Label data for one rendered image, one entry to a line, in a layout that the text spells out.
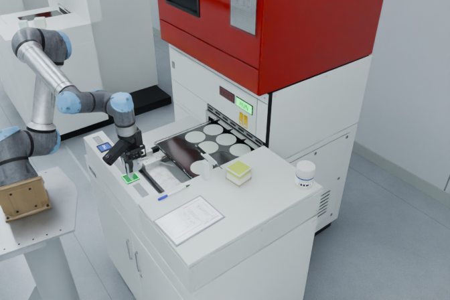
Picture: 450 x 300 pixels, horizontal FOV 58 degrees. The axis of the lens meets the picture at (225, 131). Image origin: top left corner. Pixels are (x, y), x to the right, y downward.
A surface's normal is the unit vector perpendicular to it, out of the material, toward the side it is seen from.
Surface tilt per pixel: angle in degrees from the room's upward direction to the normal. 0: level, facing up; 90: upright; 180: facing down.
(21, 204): 90
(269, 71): 90
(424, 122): 90
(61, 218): 0
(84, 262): 0
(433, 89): 90
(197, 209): 0
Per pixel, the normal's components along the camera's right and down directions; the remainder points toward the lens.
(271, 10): 0.59, 0.44
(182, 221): 0.00, -0.83
